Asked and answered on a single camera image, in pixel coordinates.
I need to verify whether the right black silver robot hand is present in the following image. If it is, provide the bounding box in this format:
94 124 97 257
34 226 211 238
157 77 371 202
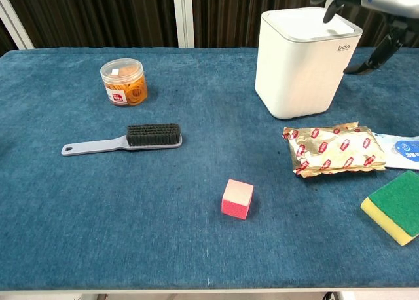
310 0 419 75

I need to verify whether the white plastic trash bin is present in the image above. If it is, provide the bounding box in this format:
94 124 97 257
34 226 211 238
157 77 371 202
255 11 363 120

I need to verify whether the gold foil snack packet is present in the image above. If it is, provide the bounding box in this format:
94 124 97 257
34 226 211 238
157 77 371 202
282 121 387 180

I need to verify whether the green yellow sponge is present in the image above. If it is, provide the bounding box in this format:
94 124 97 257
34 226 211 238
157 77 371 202
360 170 419 247

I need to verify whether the pink foam cube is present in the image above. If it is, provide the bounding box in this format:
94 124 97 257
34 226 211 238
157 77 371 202
221 178 255 221

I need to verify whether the white blue wet wipes pack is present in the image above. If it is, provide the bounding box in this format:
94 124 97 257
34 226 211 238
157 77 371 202
371 132 419 170

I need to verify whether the clear jar of rubber bands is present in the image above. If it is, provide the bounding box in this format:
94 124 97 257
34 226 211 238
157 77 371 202
100 58 149 107

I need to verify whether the dark brown curtain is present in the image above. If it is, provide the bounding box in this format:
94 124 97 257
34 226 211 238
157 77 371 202
0 0 419 57

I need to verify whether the grey brush with black bristles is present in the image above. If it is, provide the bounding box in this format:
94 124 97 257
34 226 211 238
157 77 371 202
60 123 183 157

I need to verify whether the blue table cloth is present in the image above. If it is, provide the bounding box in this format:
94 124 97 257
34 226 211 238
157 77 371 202
0 47 419 293

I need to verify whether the white vertical frame post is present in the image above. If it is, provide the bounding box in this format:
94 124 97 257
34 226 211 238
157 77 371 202
172 0 195 48

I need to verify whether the white slanted frame bar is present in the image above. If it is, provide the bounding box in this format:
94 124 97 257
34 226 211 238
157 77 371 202
0 0 35 50

